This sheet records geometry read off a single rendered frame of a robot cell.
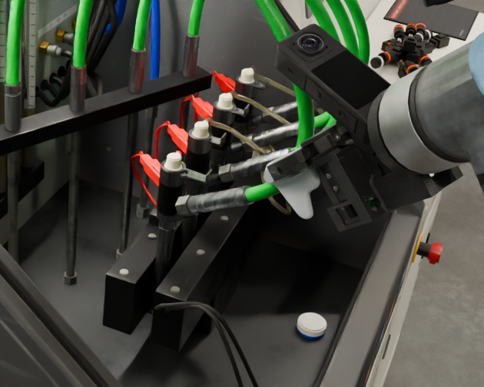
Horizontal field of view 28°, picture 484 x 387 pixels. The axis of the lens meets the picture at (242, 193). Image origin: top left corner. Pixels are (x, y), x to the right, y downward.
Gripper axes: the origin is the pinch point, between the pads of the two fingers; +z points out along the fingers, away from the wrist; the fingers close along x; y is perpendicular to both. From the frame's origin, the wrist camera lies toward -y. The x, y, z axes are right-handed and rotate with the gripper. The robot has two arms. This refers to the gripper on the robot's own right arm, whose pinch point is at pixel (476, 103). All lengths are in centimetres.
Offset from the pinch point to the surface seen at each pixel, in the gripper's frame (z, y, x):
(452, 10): 24, -11, 89
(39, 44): 12, -57, 7
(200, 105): 13.4, -32.9, 6.2
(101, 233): 40, -46, 8
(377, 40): 25, -21, 66
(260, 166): 12.5, -21.1, -4.9
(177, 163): 10.3, -28.4, -12.4
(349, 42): -1.5, -15.3, 3.3
